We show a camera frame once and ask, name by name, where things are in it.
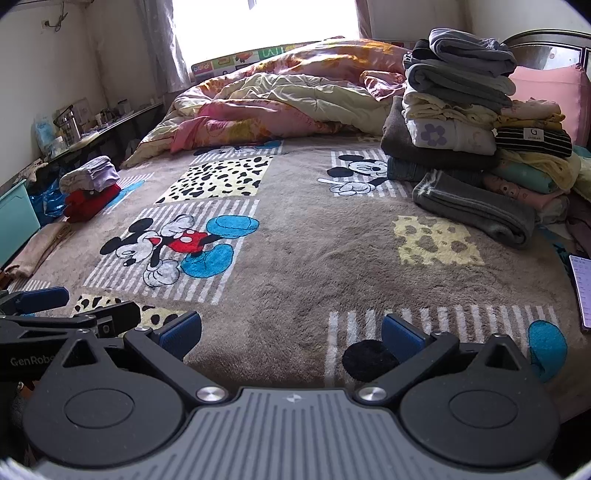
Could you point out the bright window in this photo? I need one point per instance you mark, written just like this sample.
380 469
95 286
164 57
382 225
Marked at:
263 27

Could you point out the white dotted curtain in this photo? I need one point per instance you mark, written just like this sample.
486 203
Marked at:
161 41

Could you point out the cream folded garment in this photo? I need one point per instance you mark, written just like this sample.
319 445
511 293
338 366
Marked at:
443 110

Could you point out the dark bed headboard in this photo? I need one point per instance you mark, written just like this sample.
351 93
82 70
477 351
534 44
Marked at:
545 50

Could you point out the white flower print garment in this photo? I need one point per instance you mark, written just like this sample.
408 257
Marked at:
448 136

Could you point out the pink pillow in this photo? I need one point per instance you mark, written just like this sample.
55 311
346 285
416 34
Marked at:
549 87

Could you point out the yellow folded garment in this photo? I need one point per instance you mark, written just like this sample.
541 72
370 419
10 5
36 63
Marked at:
549 168

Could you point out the mint green folded garment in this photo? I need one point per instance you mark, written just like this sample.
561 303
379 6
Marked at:
521 177

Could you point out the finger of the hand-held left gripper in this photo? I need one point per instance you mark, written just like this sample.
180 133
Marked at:
115 318
44 299

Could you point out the pink folded garment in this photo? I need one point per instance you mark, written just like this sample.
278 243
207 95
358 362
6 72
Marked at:
521 196

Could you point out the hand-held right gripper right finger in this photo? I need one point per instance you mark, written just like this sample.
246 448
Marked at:
400 333

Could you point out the grey folded pants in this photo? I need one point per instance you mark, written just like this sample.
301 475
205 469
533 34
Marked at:
475 207

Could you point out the floral quilt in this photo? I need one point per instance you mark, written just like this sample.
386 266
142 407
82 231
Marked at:
286 101

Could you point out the blue folded jeans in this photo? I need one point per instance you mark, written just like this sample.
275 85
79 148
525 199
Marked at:
406 170

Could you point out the brown curtain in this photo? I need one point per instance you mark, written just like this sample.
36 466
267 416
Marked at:
364 18

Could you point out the metal container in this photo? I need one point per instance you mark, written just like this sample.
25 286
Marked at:
69 122

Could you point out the beige cloth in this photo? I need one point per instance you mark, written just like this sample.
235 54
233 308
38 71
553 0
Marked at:
39 249

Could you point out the blue-grey folded garment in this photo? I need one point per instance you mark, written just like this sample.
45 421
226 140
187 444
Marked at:
471 50

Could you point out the blue packet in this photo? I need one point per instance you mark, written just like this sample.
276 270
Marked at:
46 134

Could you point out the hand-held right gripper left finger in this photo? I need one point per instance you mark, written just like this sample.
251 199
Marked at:
181 333

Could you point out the pale pink printed garment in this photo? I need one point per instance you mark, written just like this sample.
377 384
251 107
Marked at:
531 113

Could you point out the lavender garment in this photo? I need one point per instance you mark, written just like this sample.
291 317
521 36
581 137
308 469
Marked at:
94 173

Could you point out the grey folded garment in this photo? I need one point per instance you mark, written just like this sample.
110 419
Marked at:
457 85

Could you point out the blue plastic bag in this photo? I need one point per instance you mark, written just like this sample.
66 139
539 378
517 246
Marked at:
46 205

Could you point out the teal storage box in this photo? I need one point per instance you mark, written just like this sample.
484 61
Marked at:
16 221

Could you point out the dark side table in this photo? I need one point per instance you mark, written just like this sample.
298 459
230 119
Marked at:
115 127

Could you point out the black striped folded garment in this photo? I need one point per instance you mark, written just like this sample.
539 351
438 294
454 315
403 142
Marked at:
531 141

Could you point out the smartphone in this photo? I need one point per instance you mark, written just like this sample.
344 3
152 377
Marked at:
582 290

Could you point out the wall socket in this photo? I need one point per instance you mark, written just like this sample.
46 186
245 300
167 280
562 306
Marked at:
45 24

